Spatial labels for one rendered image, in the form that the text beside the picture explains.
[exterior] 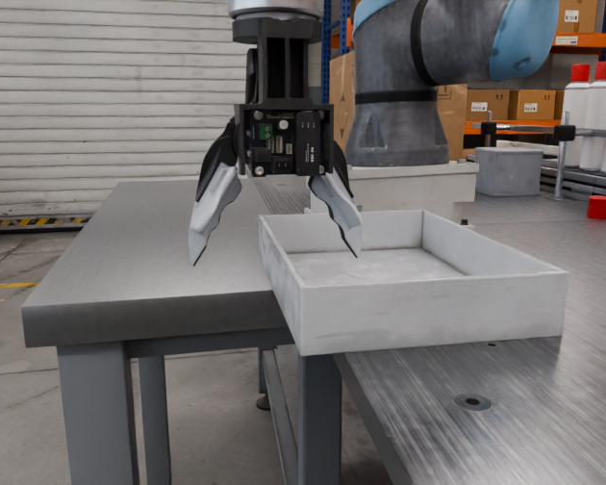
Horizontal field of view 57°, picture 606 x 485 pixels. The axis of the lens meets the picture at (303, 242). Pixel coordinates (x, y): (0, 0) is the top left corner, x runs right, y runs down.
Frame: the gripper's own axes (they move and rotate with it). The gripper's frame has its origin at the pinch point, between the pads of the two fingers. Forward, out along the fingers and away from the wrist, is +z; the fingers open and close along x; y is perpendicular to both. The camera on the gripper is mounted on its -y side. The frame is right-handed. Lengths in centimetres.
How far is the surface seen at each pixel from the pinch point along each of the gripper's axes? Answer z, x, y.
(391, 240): 1.7, 15.6, -13.1
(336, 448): 36.9, 12.3, -24.9
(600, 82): -19, 69, -49
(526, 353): 3.2, 15.4, 15.9
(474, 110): -14, 219, -392
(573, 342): 3.2, 20.0, 14.7
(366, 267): 2.8, 10.4, -6.2
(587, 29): -79, 315, -392
